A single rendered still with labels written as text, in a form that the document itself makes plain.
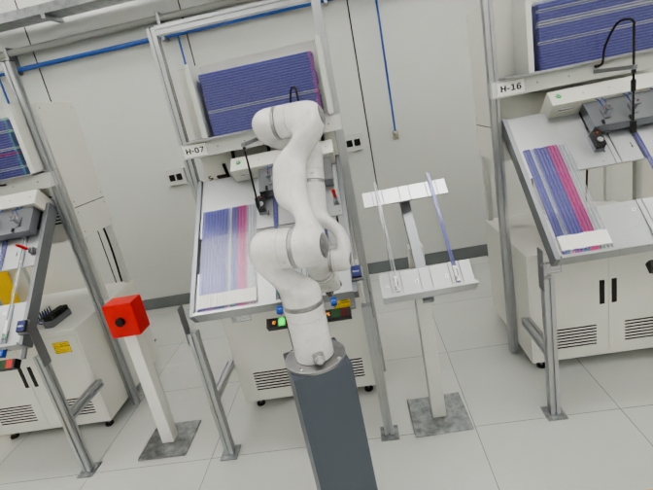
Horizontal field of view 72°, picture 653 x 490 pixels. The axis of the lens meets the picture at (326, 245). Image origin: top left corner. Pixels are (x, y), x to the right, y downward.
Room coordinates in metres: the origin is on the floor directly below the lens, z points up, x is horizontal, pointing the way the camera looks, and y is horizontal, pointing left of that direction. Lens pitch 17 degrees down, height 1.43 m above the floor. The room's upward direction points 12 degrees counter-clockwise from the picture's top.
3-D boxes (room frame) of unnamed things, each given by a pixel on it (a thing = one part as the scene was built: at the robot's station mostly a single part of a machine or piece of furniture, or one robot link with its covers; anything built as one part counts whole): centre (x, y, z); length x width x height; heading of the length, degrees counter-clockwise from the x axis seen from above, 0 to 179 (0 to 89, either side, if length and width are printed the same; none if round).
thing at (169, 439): (1.92, 0.96, 0.39); 0.24 x 0.24 x 0.78; 84
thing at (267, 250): (1.25, 0.13, 1.00); 0.19 x 0.12 x 0.24; 69
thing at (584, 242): (1.96, -1.24, 0.65); 1.01 x 0.73 x 1.29; 174
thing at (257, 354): (2.30, 0.19, 0.31); 0.70 x 0.65 x 0.62; 84
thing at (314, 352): (1.24, 0.10, 0.79); 0.19 x 0.19 x 0.18
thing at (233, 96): (2.17, 0.15, 1.52); 0.51 x 0.13 x 0.27; 84
